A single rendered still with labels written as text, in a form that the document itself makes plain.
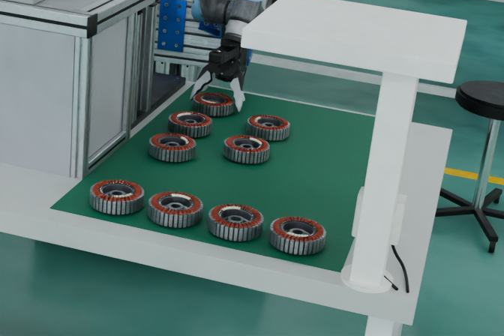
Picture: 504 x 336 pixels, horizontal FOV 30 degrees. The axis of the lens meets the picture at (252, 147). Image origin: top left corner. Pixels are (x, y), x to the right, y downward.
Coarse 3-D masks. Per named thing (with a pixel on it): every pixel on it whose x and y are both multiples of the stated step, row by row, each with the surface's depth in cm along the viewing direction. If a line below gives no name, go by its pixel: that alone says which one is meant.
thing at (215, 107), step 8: (200, 96) 257; (208, 96) 259; (216, 96) 259; (224, 96) 259; (200, 104) 252; (208, 104) 251; (216, 104) 251; (224, 104) 252; (232, 104) 255; (200, 112) 253; (208, 112) 252; (216, 112) 252; (224, 112) 253
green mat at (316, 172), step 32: (256, 96) 273; (160, 128) 241; (224, 128) 246; (320, 128) 253; (352, 128) 256; (128, 160) 219; (160, 160) 221; (192, 160) 223; (224, 160) 225; (288, 160) 229; (320, 160) 232; (352, 160) 234; (160, 192) 205; (192, 192) 207; (224, 192) 208; (256, 192) 210; (288, 192) 212; (320, 192) 214; (352, 192) 216; (128, 224) 189; (320, 224) 198; (352, 224) 200; (288, 256) 184; (320, 256) 185
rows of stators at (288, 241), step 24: (96, 192) 193; (120, 192) 197; (168, 192) 197; (168, 216) 188; (192, 216) 190; (216, 216) 189; (240, 216) 192; (240, 240) 186; (288, 240) 183; (312, 240) 184
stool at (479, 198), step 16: (480, 80) 380; (464, 96) 362; (480, 96) 360; (496, 96) 362; (480, 112) 356; (496, 112) 353; (496, 128) 370; (480, 176) 378; (448, 192) 396; (480, 192) 380; (496, 192) 401; (448, 208) 380; (464, 208) 382; (480, 208) 383; (480, 224) 373; (496, 240) 361
